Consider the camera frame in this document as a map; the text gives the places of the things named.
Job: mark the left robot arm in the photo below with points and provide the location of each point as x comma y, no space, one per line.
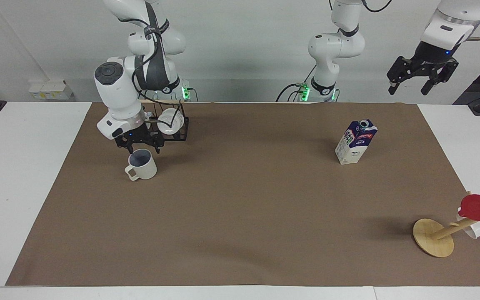
331,50

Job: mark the wooden mug tree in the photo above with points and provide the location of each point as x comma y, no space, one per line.
431,239

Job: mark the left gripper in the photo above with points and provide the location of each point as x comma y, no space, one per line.
433,56

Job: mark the white wall socket box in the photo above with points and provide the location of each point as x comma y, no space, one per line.
50,91

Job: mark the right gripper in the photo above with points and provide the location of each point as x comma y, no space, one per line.
135,134

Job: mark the small white cup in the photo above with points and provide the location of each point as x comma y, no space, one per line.
478,230

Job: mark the white and blue milk carton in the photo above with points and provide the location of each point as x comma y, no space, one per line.
354,143

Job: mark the white bowl in rack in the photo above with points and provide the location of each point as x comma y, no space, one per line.
169,121

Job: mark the cream ceramic mug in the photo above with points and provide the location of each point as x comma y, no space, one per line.
144,166

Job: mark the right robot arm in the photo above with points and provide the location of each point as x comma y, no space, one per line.
119,96

